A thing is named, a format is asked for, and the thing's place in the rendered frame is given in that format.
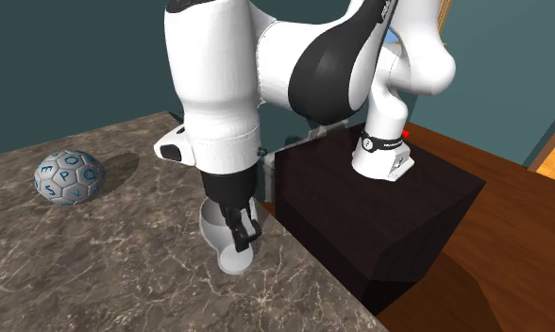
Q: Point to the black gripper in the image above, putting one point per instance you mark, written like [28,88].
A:
[229,186]

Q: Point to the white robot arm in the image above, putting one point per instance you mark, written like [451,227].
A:
[217,69]

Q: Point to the white cup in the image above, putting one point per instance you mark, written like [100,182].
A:
[213,227]

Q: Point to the dark robot stand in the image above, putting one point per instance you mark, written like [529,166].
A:
[351,220]

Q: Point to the grey ball with blue letters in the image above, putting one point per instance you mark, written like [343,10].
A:
[68,177]

